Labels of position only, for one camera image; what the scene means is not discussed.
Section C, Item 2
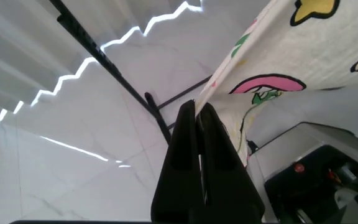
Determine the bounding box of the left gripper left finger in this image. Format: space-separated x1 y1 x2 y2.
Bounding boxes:
150 100 204 223

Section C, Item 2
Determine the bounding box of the black clothes rack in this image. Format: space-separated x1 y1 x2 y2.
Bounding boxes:
48 0 213 146

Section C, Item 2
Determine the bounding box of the cream printed garment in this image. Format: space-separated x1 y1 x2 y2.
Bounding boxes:
194 0 358 169

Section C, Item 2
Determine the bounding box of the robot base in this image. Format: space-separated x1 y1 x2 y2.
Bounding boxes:
247 121 358 224

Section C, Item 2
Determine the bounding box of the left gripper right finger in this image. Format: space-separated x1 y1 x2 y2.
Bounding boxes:
196 102 265 223

